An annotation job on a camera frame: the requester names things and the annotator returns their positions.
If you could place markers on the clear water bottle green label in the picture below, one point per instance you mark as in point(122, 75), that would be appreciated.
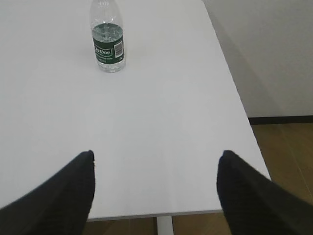
point(107, 34)

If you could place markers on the black wall baseboard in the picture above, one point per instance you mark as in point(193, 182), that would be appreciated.
point(280, 120)

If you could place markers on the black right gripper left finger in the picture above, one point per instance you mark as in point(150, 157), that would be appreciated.
point(59, 206)

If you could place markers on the white table leg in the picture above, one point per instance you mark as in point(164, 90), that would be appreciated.
point(164, 225)

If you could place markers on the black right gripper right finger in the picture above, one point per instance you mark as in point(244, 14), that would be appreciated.
point(254, 205)

